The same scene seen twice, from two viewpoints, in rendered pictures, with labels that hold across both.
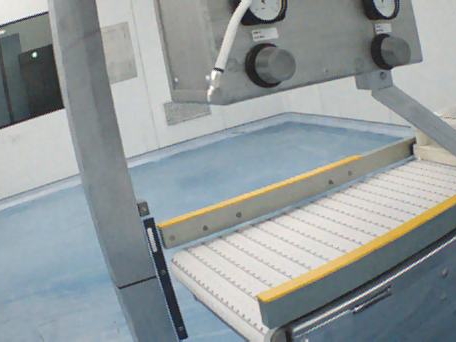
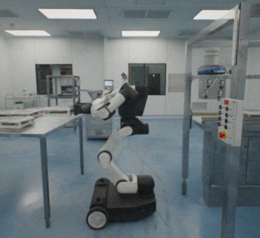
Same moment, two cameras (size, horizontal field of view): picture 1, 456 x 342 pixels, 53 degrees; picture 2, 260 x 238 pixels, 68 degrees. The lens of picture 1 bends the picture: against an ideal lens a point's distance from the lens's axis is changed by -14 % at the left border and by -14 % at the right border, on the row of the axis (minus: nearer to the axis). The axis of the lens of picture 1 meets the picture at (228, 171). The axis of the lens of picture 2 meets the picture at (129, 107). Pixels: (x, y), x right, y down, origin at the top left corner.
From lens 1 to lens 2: 157 cm
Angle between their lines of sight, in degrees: 24
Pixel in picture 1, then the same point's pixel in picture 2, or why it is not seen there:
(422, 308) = not seen: hidden behind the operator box
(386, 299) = (216, 124)
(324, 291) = (207, 118)
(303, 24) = (210, 94)
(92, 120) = (188, 98)
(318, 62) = (211, 97)
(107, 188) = (187, 106)
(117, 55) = (181, 83)
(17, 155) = not seen: hidden behind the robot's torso
